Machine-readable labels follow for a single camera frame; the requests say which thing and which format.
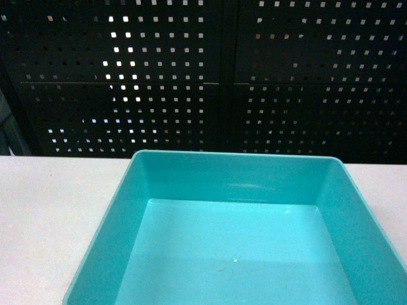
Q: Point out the black pegboard left panel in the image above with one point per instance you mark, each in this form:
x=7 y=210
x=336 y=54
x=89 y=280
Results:
x=108 y=78

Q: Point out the teal plastic bin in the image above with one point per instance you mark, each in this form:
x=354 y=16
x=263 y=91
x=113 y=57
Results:
x=230 y=228

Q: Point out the black pegboard right panel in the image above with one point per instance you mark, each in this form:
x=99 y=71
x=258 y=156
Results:
x=324 y=78

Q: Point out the black pegboard panel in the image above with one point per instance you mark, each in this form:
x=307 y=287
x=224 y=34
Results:
x=108 y=78
x=324 y=78

